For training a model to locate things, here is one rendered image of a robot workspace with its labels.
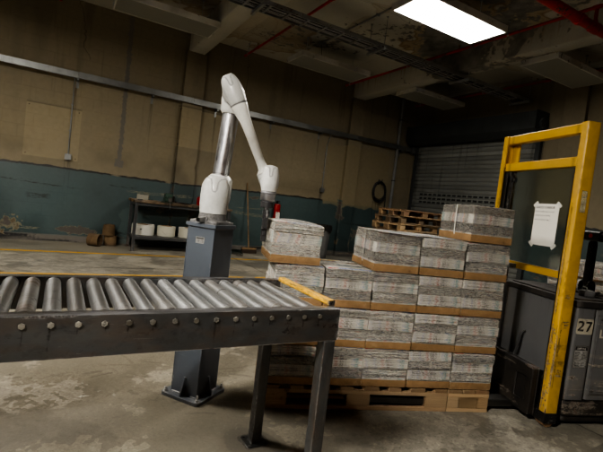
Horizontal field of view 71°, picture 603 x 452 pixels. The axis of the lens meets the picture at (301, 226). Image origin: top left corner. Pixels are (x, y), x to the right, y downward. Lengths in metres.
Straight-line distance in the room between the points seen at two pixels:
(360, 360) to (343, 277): 0.51
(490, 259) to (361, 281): 0.83
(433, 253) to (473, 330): 0.56
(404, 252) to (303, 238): 0.62
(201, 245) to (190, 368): 0.70
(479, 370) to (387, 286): 0.84
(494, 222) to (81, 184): 7.22
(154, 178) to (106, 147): 1.01
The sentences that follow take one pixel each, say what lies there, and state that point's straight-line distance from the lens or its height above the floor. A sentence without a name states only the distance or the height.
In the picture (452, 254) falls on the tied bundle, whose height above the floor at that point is 0.98.
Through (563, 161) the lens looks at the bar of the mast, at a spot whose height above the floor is 1.62.
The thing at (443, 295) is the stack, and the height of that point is 0.72.
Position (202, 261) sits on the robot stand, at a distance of 2.43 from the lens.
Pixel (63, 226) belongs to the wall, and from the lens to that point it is 8.66.
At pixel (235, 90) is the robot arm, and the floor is 1.76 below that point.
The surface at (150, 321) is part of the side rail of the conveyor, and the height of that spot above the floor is 0.78.
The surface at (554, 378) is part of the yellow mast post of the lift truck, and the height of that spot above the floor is 0.31.
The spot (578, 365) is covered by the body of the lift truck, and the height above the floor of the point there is 0.39.
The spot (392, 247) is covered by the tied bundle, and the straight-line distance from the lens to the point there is 2.55.
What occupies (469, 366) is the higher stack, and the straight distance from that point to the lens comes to 2.98.
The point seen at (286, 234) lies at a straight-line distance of 2.35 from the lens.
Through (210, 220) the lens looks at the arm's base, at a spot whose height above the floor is 1.02.
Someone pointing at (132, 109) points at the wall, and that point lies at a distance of 8.79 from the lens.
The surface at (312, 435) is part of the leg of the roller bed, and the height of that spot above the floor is 0.32.
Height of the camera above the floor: 1.17
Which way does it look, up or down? 3 degrees down
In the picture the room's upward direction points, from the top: 7 degrees clockwise
